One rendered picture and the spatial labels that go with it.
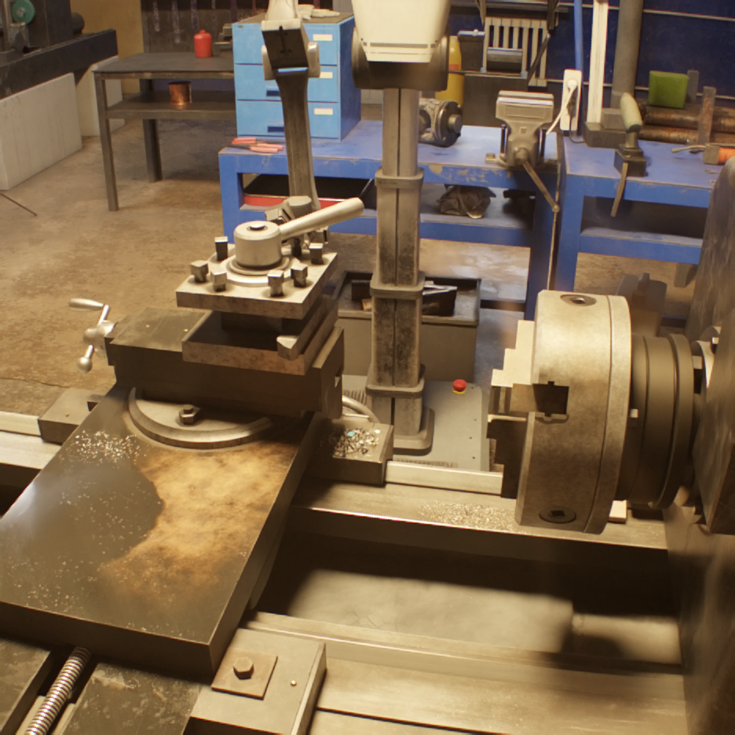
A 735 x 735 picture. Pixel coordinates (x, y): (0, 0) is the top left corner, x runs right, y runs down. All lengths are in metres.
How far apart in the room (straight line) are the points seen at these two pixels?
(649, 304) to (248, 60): 1.59
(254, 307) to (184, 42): 4.37
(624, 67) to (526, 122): 5.30
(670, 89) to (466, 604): 3.20
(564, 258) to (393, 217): 0.83
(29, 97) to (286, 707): 5.48
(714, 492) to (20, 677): 0.71
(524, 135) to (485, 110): 3.94
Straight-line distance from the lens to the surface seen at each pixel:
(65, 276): 4.25
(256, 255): 1.07
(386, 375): 2.18
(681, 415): 0.83
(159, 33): 5.40
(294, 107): 1.72
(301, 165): 1.74
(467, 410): 2.45
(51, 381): 3.31
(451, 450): 2.28
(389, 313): 2.10
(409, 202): 1.99
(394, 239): 2.03
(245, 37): 2.87
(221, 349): 1.08
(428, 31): 1.87
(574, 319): 0.82
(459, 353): 2.99
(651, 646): 1.19
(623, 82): 7.74
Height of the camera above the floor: 1.56
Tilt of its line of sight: 30 degrees down
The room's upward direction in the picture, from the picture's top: straight up
